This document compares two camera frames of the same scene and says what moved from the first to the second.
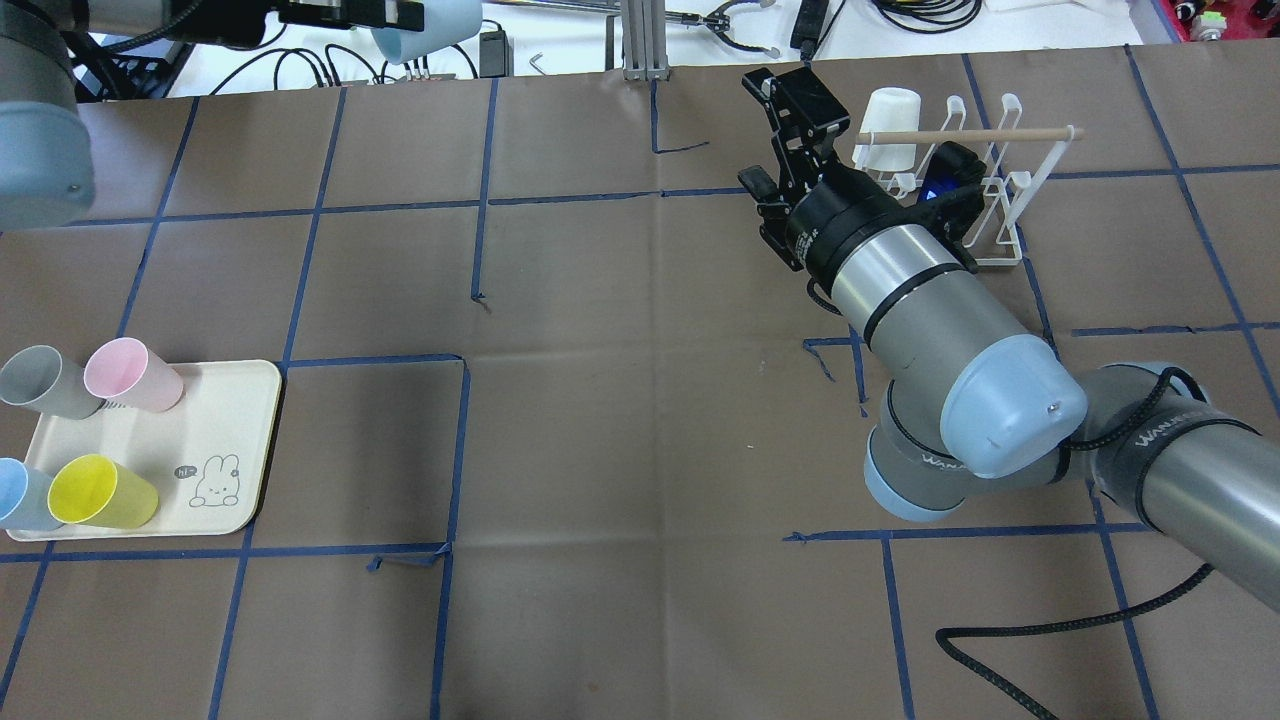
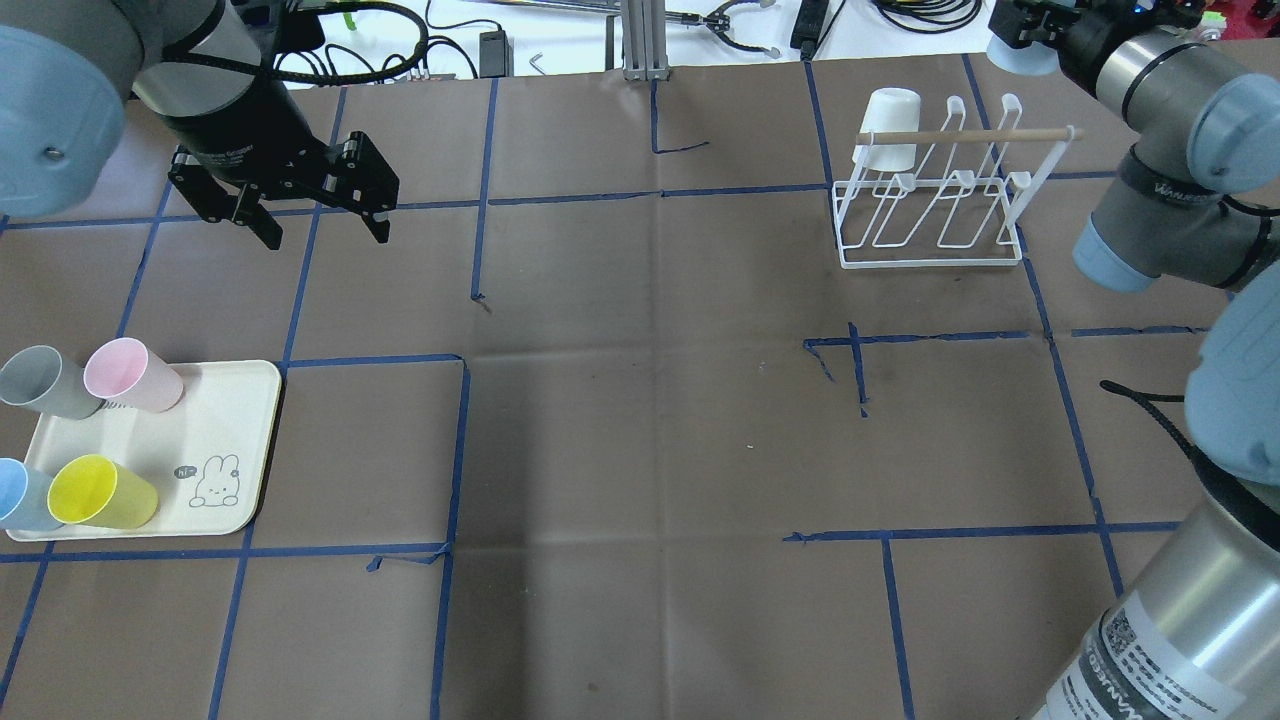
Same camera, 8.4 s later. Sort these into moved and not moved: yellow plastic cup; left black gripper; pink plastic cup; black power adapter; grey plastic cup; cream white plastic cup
Moved: left black gripper
Not moved: grey plastic cup; yellow plastic cup; black power adapter; pink plastic cup; cream white plastic cup
